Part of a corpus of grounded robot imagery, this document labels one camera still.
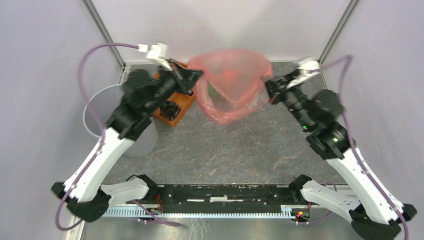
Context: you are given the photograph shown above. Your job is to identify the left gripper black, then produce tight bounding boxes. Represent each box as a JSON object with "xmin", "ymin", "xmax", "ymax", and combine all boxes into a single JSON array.
[{"xmin": 145, "ymin": 60, "xmax": 205, "ymax": 115}]

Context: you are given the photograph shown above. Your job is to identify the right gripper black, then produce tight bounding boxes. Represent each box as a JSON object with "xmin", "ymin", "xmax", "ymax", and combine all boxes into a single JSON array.
[{"xmin": 261, "ymin": 70, "xmax": 314, "ymax": 131}]

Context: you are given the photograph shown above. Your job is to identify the red plastic trash bag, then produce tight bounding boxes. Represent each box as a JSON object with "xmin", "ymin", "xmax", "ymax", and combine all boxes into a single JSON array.
[{"xmin": 188, "ymin": 48, "xmax": 274, "ymax": 125}]

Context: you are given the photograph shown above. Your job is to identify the grey trash bin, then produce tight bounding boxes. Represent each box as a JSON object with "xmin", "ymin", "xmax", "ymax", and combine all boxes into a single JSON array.
[{"xmin": 82, "ymin": 84, "xmax": 159, "ymax": 158}]

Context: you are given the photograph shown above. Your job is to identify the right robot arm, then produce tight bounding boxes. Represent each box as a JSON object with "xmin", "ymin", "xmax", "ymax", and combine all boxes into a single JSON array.
[{"xmin": 264, "ymin": 70, "xmax": 417, "ymax": 240}]

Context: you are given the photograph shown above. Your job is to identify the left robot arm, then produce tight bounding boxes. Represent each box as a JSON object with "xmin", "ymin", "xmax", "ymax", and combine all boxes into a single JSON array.
[{"xmin": 51, "ymin": 60, "xmax": 203, "ymax": 223}]

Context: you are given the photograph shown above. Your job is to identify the orange compartment tray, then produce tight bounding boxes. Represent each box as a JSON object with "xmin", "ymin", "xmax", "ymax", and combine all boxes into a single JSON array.
[{"xmin": 152, "ymin": 58, "xmax": 196, "ymax": 128}]

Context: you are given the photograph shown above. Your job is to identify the black rolled bag lower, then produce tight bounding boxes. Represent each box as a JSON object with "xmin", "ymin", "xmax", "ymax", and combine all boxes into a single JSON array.
[{"xmin": 159, "ymin": 100, "xmax": 181, "ymax": 122}]

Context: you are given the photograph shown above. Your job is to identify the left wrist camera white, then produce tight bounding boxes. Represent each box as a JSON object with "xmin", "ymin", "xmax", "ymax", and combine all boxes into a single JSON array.
[{"xmin": 146, "ymin": 42, "xmax": 173, "ymax": 71}]

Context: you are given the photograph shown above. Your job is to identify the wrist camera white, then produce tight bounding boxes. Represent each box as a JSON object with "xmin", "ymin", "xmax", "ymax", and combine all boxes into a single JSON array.
[
  {"xmin": 146, "ymin": 42, "xmax": 173, "ymax": 71},
  {"xmin": 286, "ymin": 57, "xmax": 320, "ymax": 89}
]

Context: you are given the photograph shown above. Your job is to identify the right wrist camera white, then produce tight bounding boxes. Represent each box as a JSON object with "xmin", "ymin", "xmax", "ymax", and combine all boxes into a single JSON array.
[{"xmin": 286, "ymin": 57, "xmax": 320, "ymax": 89}]

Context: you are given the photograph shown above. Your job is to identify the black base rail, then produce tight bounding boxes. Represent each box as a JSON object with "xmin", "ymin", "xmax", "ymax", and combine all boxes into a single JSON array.
[{"xmin": 127, "ymin": 174, "xmax": 313, "ymax": 222}]

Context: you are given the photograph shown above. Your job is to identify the right aluminium frame post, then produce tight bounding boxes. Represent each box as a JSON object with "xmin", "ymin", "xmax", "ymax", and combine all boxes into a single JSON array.
[{"xmin": 318, "ymin": 0, "xmax": 360, "ymax": 64}]

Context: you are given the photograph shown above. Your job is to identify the aluminium frame post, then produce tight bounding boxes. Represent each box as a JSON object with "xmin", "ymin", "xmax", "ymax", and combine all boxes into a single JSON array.
[
  {"xmin": 318, "ymin": 0, "xmax": 360, "ymax": 64},
  {"xmin": 82, "ymin": 0, "xmax": 126, "ymax": 69}
]

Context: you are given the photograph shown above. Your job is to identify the left aluminium frame post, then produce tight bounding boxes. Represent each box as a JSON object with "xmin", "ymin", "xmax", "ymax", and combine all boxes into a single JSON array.
[{"xmin": 82, "ymin": 0, "xmax": 126, "ymax": 69}]

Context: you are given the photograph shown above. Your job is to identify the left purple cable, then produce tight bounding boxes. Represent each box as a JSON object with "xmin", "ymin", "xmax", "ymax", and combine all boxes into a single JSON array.
[{"xmin": 54, "ymin": 42, "xmax": 183, "ymax": 232}]

